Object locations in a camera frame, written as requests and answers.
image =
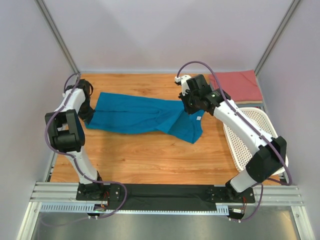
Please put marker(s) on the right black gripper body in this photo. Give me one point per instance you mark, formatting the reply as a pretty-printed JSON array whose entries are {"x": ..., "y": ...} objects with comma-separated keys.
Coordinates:
[{"x": 189, "y": 106}]

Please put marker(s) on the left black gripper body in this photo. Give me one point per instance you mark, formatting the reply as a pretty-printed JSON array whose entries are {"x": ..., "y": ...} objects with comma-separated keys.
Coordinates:
[{"x": 86, "y": 114}]

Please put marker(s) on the blue t shirt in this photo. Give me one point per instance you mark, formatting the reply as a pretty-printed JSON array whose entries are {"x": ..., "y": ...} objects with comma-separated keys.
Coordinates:
[{"x": 127, "y": 114}]

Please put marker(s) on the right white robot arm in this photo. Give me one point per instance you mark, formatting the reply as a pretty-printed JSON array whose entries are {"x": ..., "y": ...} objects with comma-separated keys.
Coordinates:
[{"x": 268, "y": 152}]

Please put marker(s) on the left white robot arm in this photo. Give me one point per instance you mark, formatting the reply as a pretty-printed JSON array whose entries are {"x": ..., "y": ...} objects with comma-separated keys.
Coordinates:
[{"x": 64, "y": 135}]

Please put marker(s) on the folded red t shirt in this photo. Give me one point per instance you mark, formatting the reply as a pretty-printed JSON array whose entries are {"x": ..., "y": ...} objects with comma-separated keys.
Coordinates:
[{"x": 240, "y": 85}]

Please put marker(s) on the white perforated basket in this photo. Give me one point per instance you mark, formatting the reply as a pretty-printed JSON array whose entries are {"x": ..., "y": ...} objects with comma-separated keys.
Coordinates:
[{"x": 245, "y": 130}]

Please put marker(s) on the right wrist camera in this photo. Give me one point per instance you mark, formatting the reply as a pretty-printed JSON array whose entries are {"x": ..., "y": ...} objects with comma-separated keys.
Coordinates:
[{"x": 182, "y": 81}]

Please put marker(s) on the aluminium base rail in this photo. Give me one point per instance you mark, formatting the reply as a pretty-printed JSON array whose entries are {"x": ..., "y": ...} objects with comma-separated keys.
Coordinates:
[{"x": 269, "y": 195}]

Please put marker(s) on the right aluminium frame post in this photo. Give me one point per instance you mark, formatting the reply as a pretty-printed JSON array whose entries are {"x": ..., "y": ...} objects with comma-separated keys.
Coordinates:
[{"x": 277, "y": 35}]

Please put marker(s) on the aluminium frame post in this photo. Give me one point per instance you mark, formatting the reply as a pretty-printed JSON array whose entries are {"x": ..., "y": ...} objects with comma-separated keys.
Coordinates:
[
  {"x": 56, "y": 34},
  {"x": 277, "y": 35}
]

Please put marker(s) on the left aluminium frame post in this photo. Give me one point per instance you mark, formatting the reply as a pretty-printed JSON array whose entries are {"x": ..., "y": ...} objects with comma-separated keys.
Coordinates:
[{"x": 56, "y": 34}]

